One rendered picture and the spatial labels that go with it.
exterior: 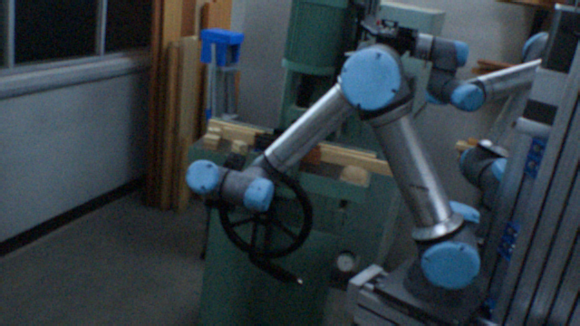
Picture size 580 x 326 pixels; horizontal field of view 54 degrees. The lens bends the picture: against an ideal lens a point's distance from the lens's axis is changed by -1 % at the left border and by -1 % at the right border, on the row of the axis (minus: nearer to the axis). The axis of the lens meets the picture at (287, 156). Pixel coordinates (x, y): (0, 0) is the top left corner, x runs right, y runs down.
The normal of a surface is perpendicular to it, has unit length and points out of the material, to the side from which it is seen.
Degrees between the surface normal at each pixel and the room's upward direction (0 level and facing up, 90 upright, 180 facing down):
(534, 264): 90
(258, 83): 90
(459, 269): 96
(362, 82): 84
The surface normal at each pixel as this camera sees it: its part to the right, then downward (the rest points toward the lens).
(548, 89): -0.59, 0.17
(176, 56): 0.92, 0.22
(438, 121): -0.36, 0.25
